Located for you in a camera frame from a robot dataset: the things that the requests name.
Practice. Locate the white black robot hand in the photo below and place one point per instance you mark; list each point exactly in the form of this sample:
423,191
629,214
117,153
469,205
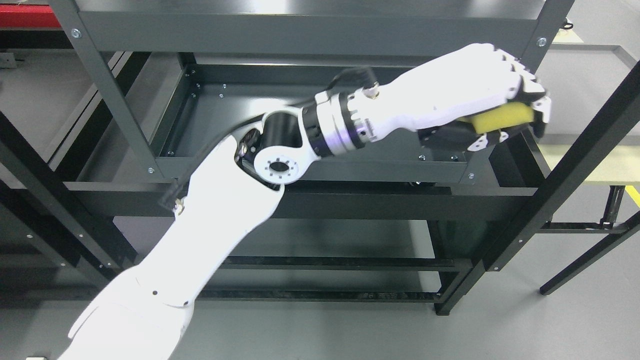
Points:
429,98

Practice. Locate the green yellow sponge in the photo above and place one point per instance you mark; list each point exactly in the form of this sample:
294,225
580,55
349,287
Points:
502,117

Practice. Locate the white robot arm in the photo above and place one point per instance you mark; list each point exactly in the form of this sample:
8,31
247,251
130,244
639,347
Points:
144,312

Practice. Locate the dark metal shelf rack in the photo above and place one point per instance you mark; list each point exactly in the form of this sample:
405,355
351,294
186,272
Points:
171,78

